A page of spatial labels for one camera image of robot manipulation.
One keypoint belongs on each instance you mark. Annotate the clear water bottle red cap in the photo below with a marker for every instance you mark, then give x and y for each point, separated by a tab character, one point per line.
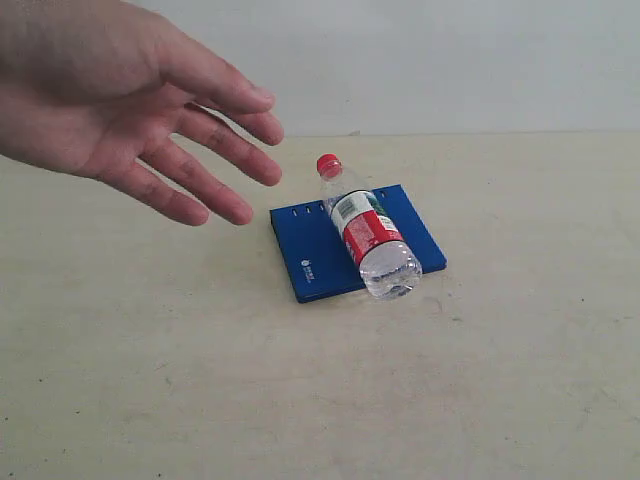
386	264

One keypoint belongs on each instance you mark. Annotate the blue ring binder notebook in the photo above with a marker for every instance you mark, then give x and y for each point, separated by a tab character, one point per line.
317	261

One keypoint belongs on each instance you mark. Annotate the person's bare hand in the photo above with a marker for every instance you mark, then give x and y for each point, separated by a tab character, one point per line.
97	89

